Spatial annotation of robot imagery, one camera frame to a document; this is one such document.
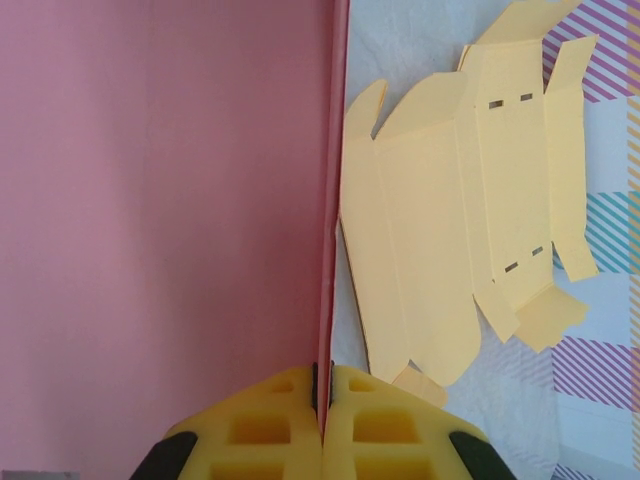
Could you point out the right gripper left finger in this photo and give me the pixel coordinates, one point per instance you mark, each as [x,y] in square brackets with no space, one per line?
[260,425]

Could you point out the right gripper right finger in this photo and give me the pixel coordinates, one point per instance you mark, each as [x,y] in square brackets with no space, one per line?
[390,425]

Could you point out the yellow paper box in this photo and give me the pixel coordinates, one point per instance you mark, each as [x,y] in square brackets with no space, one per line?
[425,225]

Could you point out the pink paper box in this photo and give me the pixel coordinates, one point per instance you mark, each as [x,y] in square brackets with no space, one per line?
[150,225]

